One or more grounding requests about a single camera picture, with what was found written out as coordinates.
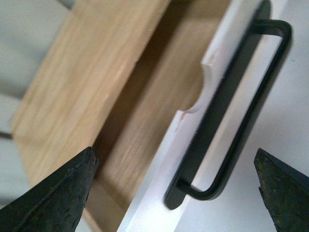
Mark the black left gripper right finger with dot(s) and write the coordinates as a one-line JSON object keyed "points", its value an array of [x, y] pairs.
{"points": [[285, 193]]}

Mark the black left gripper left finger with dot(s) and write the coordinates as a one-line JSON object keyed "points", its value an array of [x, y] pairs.
{"points": [[55, 204]]}

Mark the black drawer handle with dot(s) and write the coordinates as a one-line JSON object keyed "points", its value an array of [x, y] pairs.
{"points": [[181, 184]]}

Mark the white drawer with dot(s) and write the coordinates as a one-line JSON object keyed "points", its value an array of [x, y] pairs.
{"points": [[145, 136]]}

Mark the wooden drawer cabinet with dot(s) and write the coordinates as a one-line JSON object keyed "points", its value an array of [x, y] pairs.
{"points": [[80, 80]]}

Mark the grey curtain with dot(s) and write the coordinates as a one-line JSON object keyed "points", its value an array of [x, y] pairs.
{"points": [[27, 30]]}

